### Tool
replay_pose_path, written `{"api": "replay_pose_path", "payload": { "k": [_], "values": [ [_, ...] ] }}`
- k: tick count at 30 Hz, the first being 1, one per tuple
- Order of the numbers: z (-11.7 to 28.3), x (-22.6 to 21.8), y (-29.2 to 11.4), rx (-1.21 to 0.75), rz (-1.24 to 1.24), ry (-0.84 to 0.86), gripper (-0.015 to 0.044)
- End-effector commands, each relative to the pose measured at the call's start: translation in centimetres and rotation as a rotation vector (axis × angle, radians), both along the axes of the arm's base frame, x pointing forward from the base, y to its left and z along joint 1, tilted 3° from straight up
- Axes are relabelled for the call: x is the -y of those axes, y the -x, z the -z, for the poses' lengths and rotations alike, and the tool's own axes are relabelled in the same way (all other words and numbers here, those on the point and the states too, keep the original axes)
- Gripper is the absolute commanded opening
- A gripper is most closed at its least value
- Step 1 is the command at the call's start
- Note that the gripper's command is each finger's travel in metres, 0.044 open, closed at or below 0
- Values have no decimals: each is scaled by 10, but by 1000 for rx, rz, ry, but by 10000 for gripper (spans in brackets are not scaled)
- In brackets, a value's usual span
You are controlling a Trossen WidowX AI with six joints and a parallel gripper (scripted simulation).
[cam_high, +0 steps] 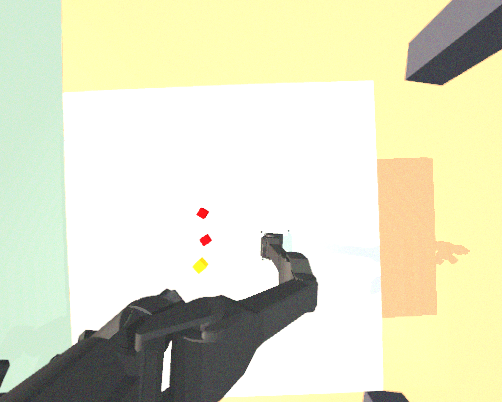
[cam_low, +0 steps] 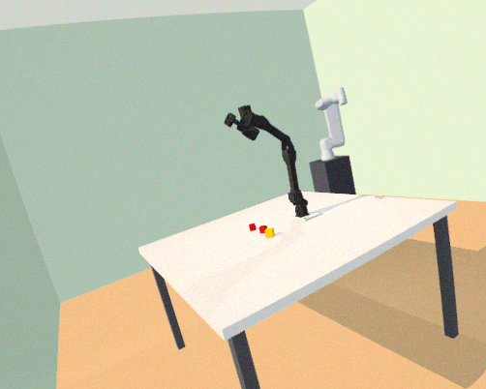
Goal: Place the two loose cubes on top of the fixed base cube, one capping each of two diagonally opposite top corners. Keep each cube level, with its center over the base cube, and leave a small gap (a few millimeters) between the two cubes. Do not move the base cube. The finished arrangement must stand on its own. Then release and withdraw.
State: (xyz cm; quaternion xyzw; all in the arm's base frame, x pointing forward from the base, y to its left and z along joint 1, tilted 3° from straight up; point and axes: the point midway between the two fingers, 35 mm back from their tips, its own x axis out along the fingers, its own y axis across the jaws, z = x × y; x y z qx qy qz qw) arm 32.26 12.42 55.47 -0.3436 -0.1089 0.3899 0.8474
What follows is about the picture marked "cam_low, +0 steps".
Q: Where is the yellow cube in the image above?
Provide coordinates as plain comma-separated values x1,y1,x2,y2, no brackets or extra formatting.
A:
264,227,275,238

